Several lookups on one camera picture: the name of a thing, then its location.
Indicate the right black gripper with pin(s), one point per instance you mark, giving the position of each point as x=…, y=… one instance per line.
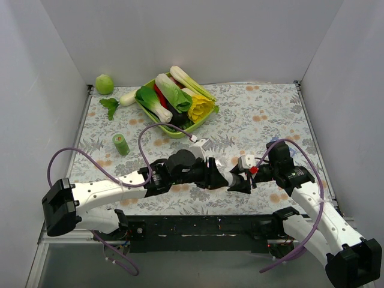
x=250, y=177

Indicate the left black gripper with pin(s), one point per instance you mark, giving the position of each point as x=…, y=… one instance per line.
x=210, y=173

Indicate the white cap pill bottle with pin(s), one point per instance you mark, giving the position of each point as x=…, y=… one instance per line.
x=233, y=179

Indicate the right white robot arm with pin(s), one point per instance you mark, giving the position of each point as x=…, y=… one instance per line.
x=349, y=259

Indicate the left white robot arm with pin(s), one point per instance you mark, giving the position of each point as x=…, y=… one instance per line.
x=68, y=206

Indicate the blue pill organizer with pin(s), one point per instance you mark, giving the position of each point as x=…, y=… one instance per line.
x=292, y=150

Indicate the floral table mat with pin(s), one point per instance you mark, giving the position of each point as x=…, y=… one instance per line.
x=249, y=116

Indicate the green plastic tray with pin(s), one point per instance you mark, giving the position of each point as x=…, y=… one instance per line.
x=172, y=130

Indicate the dark purple eggplant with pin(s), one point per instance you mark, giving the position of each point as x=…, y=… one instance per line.
x=178, y=119

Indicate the yellow lettuce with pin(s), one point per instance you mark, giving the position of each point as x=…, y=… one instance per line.
x=200, y=108

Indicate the napa cabbage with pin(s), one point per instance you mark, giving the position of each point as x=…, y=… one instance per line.
x=178, y=99

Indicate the red chili pepper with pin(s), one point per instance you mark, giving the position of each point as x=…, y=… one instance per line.
x=161, y=97

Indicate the white green leek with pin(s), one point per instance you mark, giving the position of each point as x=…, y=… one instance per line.
x=182, y=77

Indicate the green cylindrical bottle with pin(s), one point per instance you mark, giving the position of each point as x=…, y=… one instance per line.
x=120, y=144

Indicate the green bok choy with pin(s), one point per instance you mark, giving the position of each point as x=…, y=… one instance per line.
x=148, y=98

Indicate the white radish with leaves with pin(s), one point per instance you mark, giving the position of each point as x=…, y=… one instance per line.
x=112, y=104

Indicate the green round cabbage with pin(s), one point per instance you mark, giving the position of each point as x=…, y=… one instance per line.
x=104, y=84

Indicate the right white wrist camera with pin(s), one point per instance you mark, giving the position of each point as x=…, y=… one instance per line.
x=246, y=162

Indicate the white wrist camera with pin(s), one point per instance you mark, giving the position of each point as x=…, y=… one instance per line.
x=200, y=148
x=246, y=162

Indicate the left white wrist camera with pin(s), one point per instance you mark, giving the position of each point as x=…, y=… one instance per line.
x=200, y=148

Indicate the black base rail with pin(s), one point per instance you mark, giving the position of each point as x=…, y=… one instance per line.
x=253, y=233

